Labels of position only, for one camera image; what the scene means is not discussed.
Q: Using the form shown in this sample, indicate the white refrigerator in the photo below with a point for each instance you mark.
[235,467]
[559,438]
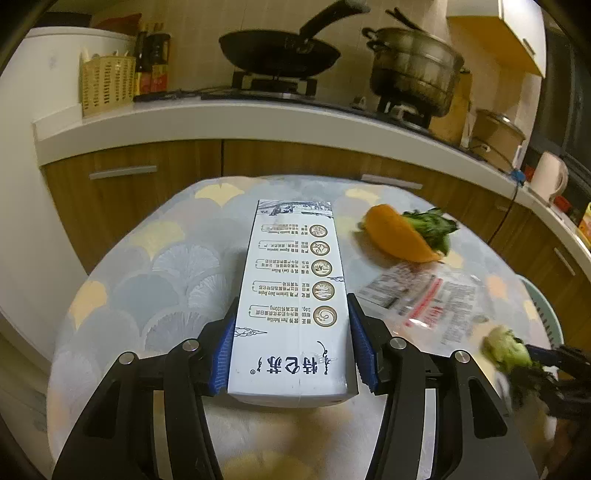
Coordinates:
[41,115]

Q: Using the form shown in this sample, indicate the stainless steel steamer pot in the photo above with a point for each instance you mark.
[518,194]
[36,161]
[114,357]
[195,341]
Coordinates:
[415,69]

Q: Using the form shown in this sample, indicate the black gas stove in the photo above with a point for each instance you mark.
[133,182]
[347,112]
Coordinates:
[277,87]

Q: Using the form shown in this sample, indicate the white milk carton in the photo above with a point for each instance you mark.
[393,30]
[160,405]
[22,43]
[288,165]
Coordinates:
[288,300]

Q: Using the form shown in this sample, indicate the beige rice cooker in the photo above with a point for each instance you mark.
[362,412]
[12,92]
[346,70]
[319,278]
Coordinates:
[496,136]

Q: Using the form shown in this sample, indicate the pale green vegetable stem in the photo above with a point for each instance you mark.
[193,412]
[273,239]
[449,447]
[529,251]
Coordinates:
[505,348]

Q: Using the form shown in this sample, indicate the cream perforated plastic basket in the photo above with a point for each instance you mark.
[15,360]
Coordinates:
[108,87]

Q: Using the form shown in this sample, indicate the red label sauce bottle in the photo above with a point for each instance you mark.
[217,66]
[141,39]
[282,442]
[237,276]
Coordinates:
[159,79]

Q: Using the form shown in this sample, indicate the dark window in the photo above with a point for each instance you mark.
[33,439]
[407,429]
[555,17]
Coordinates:
[568,92]

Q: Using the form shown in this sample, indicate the white kitchen countertop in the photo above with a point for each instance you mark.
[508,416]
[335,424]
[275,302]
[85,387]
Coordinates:
[184,117]

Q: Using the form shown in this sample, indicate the white electric kettle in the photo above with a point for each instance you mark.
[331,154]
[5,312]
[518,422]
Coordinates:
[549,177]

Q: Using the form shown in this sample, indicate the wooden base cabinets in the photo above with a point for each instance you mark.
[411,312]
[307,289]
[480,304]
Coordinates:
[161,184]

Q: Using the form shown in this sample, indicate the black wok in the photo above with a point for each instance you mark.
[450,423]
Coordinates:
[277,53]

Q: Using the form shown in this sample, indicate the green leafy vegetable scrap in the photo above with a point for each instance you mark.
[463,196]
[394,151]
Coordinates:
[431,228]

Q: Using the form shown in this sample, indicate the dark sauce bottle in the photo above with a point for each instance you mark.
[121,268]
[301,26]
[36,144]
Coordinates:
[157,50]

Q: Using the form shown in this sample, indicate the white wall cabinet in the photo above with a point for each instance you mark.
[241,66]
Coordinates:
[512,32]

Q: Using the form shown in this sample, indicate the clear red printed plastic wrapper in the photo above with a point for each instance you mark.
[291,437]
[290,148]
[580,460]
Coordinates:
[415,295]

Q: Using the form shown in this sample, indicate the small blue box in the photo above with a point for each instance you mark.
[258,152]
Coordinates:
[518,177]

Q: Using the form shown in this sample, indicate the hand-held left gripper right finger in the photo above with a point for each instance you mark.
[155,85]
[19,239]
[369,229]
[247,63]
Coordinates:
[367,355]

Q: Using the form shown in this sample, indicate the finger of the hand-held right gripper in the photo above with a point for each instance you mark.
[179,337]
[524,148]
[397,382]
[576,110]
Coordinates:
[570,399]
[563,357]

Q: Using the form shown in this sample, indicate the orange fruit peel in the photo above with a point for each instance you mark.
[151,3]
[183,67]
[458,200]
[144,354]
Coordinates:
[397,235]

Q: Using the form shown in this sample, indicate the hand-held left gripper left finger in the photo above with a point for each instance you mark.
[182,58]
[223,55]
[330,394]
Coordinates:
[224,355]

